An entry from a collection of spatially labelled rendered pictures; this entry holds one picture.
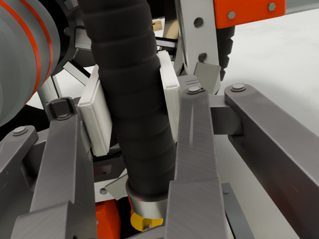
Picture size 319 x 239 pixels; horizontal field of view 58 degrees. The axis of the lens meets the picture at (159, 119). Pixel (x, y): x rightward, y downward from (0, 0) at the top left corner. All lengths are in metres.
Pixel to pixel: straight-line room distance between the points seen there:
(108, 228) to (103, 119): 0.39
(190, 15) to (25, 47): 0.19
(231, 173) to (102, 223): 0.98
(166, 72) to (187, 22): 0.23
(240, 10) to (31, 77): 0.25
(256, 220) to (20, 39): 1.07
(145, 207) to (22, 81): 0.17
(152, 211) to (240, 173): 1.23
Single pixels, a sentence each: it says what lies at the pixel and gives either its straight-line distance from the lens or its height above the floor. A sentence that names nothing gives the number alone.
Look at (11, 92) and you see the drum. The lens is 0.28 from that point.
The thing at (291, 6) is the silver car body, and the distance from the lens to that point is 0.81.
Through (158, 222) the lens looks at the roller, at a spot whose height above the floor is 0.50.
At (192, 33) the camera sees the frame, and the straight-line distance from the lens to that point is 0.38.
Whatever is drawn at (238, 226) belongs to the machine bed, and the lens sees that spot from 1.08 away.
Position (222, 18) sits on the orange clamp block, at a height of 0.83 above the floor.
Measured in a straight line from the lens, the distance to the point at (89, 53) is 0.86.
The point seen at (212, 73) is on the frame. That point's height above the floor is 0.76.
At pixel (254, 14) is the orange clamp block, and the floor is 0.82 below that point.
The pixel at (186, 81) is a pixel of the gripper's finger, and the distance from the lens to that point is 0.16.
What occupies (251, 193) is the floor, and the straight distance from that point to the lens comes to 1.32.
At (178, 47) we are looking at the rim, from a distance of 0.47.
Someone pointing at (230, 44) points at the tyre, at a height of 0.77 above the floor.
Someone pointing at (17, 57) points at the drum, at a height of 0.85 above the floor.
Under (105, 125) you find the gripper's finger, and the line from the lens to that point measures 0.15.
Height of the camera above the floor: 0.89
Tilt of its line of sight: 27 degrees down
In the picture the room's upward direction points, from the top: 12 degrees counter-clockwise
